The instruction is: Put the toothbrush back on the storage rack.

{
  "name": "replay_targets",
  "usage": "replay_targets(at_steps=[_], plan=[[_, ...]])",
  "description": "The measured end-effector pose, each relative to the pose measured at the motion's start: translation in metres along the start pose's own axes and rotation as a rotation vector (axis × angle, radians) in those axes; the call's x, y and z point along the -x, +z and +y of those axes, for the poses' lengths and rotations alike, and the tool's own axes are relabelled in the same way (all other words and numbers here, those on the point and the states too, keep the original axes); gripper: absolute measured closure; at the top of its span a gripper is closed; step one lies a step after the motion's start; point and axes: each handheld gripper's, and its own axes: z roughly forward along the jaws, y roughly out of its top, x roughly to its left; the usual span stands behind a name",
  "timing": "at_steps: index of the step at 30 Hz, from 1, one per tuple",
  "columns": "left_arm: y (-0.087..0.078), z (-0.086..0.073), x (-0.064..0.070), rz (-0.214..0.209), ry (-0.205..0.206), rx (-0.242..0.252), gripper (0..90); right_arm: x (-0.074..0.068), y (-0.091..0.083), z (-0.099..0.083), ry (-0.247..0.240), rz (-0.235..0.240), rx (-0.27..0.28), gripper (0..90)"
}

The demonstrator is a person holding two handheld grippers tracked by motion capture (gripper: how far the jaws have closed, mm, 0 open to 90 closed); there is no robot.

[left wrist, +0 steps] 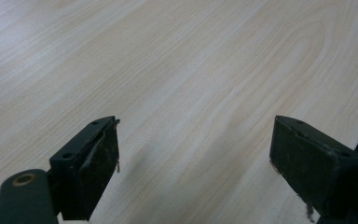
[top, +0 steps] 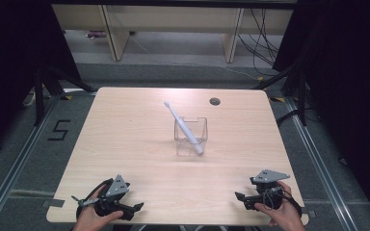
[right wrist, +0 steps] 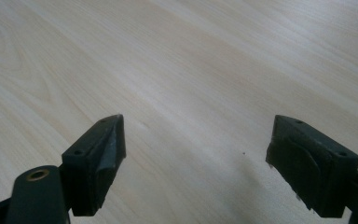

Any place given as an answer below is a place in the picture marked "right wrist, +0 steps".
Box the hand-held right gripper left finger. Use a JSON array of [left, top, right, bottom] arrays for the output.
[[61, 113, 128, 217]]

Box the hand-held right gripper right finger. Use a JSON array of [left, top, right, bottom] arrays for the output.
[[265, 114, 358, 219]]

